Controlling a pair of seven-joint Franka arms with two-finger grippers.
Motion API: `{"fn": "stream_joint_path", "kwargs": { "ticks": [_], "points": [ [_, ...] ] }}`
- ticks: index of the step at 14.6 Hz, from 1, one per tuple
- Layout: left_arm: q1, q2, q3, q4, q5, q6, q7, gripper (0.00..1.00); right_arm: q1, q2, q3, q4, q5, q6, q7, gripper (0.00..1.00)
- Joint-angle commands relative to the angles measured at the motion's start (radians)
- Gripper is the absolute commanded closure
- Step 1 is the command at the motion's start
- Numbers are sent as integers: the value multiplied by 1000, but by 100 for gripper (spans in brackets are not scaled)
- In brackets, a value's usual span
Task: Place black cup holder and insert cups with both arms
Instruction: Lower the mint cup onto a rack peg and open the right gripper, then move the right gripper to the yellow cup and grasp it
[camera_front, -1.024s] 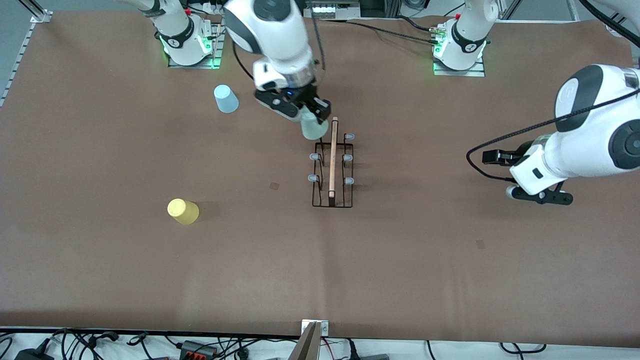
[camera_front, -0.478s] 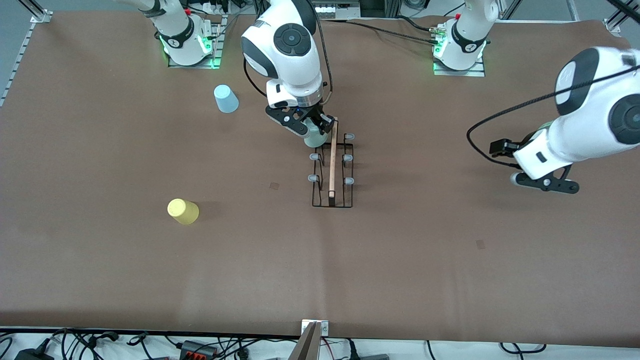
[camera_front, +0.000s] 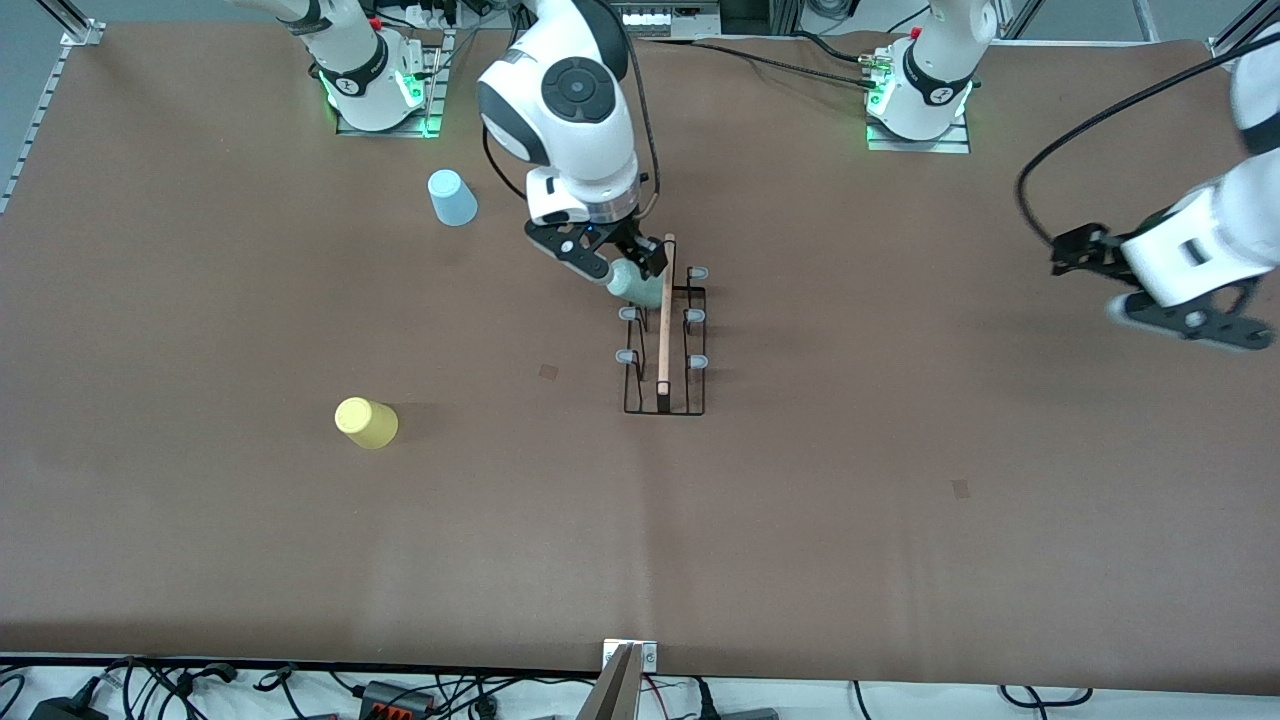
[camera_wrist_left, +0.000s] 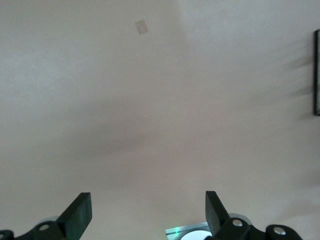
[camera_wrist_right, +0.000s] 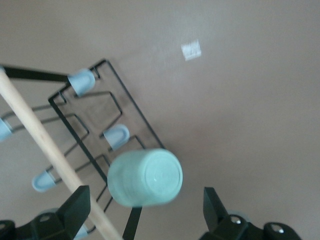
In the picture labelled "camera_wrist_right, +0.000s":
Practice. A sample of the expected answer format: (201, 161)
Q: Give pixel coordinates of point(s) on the mint green plastic cup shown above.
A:
(150, 175)

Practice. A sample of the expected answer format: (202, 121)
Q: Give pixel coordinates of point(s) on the brown table cover sheet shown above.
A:
(250, 112)

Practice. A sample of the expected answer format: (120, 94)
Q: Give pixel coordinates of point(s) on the small tape square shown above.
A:
(191, 48)

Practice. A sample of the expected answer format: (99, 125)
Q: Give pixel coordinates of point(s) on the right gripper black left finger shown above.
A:
(50, 225)

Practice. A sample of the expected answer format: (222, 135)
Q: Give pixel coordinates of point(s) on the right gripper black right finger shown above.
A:
(225, 227)

